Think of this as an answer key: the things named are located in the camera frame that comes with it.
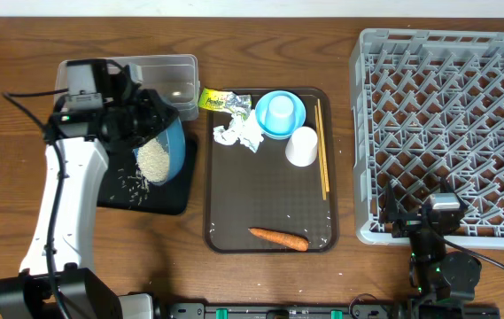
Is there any pink cup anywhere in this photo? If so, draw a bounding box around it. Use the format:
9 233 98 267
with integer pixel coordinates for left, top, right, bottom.
285 127 318 167

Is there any light blue cup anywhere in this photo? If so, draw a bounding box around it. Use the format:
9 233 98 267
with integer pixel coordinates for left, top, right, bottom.
265 95 294 136

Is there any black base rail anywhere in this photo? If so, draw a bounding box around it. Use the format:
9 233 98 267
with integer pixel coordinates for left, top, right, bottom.
154 301 500 319

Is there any light blue bowl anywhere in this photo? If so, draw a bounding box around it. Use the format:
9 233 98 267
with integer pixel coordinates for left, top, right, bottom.
255 90 306 140

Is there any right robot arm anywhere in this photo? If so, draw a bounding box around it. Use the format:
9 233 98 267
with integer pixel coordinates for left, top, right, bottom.
379 182 482 318

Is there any pile of white rice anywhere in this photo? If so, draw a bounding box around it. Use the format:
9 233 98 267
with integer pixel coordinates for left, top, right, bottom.
118 139 170 208

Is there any white tissue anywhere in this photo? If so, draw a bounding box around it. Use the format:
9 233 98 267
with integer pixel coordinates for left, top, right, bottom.
213 110 264 153

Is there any left black cable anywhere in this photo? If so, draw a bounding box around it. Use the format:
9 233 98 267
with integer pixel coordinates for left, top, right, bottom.
2 87 75 319

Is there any yellow foil snack wrapper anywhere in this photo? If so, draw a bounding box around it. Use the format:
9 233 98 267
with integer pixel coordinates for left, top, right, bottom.
198 88 252 114

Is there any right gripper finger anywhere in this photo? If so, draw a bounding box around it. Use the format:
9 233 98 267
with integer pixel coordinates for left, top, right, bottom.
438 180 468 208
379 182 399 223

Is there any clear plastic bin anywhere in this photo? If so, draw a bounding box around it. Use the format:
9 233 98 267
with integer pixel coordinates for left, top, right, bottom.
56 54 199 131

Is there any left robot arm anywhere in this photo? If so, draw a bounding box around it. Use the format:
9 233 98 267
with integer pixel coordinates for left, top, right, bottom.
0 58 186 318

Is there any orange carrot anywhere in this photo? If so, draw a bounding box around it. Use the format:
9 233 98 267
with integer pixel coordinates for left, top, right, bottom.
249 228 309 252

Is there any right wooden chopstick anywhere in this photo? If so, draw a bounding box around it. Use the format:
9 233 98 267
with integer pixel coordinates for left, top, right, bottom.
316 99 330 196

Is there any black waste tray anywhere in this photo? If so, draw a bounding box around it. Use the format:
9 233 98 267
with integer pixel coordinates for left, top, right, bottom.
97 134 198 215

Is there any brown serving tray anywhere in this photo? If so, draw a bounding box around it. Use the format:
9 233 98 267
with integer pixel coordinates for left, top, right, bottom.
204 88 339 253

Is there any left wooden chopstick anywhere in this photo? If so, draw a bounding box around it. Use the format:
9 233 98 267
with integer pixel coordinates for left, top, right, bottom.
314 106 327 201

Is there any wooden chopstick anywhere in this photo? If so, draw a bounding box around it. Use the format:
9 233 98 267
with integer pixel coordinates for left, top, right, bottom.
316 99 330 196
314 106 327 201

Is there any dark blue plate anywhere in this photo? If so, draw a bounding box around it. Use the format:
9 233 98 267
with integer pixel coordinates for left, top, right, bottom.
153 119 186 186

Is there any grey dishwasher rack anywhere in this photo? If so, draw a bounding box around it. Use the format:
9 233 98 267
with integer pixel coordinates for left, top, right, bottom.
349 28 504 250

